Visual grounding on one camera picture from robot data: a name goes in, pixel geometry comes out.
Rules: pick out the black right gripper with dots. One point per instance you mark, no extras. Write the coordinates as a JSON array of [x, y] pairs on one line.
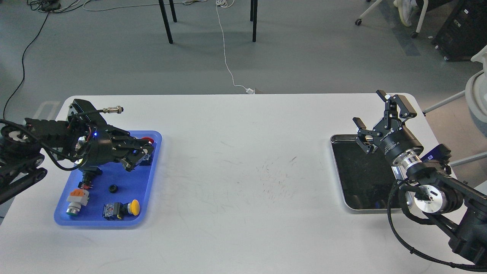
[[390, 136]]

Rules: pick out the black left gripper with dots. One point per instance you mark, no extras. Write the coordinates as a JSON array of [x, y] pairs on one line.
[[103, 148]]

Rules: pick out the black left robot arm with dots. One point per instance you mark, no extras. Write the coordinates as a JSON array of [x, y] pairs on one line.
[[83, 142]]

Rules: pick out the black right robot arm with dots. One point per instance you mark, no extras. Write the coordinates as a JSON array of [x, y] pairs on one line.
[[429, 195]]

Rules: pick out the blue plastic tray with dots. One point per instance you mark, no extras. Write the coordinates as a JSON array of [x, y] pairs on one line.
[[131, 185]]

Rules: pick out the silver metal tray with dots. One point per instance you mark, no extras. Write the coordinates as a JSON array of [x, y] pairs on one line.
[[365, 180]]

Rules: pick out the orange green push button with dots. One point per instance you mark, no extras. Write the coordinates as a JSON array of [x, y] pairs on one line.
[[76, 200]]

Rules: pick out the white chair at right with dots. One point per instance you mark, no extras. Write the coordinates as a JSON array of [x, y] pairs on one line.
[[474, 92]]

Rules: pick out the white office chair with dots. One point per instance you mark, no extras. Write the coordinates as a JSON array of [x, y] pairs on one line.
[[414, 34]]

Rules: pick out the person leg with shoe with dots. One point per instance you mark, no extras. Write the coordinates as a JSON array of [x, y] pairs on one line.
[[406, 9]]

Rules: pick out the black cabinet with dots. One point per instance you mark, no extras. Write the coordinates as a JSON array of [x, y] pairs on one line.
[[464, 33]]

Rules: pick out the red push button switch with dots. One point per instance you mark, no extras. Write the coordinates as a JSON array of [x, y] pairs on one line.
[[147, 160]]

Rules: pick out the green push button switch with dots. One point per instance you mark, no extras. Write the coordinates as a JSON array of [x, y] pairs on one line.
[[89, 173]]

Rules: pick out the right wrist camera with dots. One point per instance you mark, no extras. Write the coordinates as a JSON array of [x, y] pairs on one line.
[[440, 153]]

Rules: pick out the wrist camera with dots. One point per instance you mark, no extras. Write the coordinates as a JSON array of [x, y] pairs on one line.
[[83, 113], [440, 153]]

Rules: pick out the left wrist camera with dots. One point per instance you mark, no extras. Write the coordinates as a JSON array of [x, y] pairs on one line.
[[83, 113]]

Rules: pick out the yellow push button switch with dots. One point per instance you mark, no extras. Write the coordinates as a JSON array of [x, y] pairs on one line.
[[118, 210]]

